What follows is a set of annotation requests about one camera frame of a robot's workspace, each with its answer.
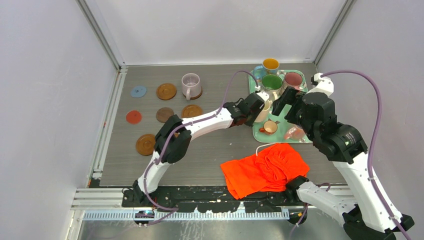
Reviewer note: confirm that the blue mug yellow inside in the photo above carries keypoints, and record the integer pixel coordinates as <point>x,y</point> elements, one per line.
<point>269,66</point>

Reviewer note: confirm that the lilac ceramic mug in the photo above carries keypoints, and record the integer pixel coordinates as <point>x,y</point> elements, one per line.
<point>191,82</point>

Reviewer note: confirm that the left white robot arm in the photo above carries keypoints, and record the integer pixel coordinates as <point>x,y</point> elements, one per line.
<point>173,139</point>

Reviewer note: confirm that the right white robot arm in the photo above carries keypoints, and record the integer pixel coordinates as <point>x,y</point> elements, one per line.
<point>371,215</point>

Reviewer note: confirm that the green floral tray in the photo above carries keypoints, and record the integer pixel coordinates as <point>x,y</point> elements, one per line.
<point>283,125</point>

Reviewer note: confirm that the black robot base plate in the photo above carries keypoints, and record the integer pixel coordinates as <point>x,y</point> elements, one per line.
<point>217,199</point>

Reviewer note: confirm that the small tan cup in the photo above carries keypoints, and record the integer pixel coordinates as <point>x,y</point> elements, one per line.
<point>269,127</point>

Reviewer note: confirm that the dark walnut round coaster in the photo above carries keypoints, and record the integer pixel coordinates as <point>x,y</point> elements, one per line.
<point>163,114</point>

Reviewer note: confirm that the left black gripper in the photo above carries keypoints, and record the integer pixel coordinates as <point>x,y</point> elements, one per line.
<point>250,122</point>

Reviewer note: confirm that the orange cloth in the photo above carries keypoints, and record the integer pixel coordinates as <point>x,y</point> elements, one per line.
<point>267,171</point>

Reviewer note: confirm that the red round coaster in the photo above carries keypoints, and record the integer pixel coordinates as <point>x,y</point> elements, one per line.
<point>133,117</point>

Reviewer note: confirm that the blue round coaster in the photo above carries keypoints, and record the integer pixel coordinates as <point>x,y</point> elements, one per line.
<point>138,91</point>

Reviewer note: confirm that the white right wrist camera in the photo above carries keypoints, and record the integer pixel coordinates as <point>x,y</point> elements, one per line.
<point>322,84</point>

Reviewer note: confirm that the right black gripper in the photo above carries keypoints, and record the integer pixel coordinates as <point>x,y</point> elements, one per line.
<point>288,97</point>

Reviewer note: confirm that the cream white mug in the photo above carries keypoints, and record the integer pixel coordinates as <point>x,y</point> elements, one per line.
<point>262,116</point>

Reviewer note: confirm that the green inside mug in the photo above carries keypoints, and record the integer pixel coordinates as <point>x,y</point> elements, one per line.
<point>272,85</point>

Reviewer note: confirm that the pink floral mug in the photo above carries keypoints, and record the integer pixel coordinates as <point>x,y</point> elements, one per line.
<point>292,79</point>

